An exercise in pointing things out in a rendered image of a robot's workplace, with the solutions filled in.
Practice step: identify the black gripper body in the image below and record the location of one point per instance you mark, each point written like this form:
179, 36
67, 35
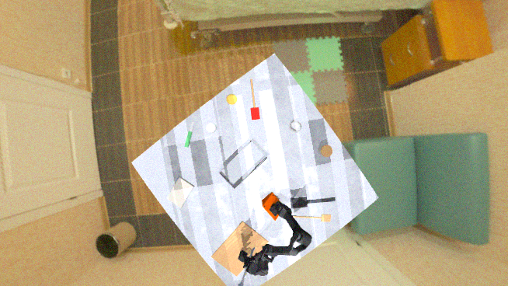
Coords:
244, 258

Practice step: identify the red spatula with wooden handle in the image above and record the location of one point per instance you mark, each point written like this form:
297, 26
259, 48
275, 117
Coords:
255, 110

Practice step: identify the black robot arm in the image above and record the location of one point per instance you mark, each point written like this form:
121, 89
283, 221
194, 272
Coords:
299, 235

